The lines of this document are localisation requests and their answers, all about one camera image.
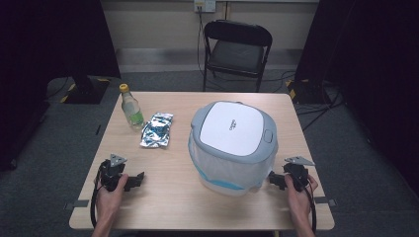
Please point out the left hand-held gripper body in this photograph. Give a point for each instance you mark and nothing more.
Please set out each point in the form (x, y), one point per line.
(110, 173)

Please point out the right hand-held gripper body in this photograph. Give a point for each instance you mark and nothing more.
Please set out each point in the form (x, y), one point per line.
(299, 174)

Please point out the white translucent trash bag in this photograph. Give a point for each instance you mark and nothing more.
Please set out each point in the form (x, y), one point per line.
(227, 173)

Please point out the silver foil packet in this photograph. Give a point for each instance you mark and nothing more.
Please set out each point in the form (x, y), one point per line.
(157, 130)

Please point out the grey white pedal trash can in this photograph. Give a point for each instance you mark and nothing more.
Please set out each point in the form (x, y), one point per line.
(235, 126)

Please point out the person's right hand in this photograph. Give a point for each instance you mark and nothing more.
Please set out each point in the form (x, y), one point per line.
(301, 200)

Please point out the person's left hand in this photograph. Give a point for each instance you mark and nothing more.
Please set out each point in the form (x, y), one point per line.
(108, 202)

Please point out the grey tape strip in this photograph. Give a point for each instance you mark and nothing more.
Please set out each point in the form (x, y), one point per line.
(326, 200)
(77, 204)

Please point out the clear bottle with yellow cap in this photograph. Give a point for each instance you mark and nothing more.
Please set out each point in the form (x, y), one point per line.
(132, 110)

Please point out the black stand base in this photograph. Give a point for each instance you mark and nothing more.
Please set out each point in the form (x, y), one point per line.
(306, 92)
(86, 90)

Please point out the dark curtain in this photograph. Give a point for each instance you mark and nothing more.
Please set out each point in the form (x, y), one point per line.
(49, 65)
(372, 65)

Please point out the black folding chair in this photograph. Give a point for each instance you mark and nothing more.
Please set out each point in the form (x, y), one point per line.
(237, 56)

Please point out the white wall outlet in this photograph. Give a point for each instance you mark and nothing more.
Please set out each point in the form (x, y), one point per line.
(204, 5)

